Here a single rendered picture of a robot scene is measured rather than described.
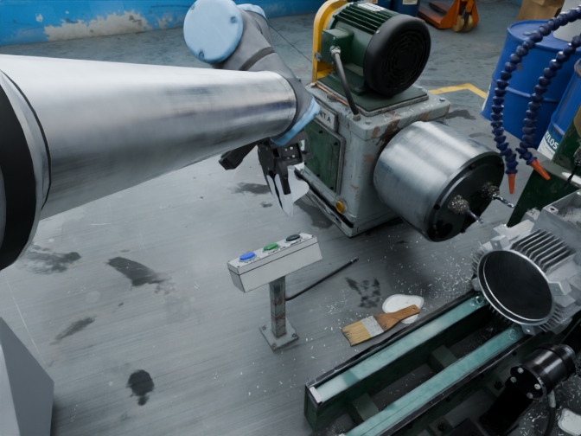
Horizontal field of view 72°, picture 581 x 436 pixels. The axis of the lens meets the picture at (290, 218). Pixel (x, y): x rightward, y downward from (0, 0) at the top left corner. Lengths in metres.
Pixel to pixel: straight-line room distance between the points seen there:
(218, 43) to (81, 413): 0.75
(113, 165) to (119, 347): 0.81
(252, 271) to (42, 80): 0.56
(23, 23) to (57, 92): 5.95
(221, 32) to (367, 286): 0.72
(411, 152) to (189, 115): 0.71
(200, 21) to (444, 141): 0.58
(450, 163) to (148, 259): 0.82
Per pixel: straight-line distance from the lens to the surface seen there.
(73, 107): 0.23
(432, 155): 0.94
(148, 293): 1.10
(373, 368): 0.81
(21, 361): 0.88
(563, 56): 0.88
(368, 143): 1.01
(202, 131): 0.33
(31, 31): 6.19
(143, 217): 1.33
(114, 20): 6.08
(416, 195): 0.93
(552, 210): 0.88
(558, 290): 0.83
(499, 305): 0.95
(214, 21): 0.63
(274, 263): 0.75
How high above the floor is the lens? 1.62
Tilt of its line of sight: 41 degrees down
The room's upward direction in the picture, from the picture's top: straight up
